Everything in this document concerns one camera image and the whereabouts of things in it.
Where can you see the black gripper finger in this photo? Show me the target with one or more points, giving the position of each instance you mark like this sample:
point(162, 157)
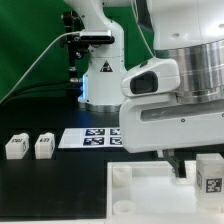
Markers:
point(177, 164)

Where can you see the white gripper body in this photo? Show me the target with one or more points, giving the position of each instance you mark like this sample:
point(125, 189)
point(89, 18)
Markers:
point(151, 123)

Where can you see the white square tabletop part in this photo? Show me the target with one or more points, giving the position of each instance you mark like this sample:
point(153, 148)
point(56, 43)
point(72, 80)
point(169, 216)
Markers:
point(150, 193)

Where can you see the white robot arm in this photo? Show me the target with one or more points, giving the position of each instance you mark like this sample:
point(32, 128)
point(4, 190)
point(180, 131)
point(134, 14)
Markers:
point(187, 60)

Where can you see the white marker tag sheet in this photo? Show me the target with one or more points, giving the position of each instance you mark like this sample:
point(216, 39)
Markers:
point(90, 138)

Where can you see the black camera on stand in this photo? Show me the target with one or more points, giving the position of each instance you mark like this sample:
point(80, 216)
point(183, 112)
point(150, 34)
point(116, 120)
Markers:
point(78, 41)

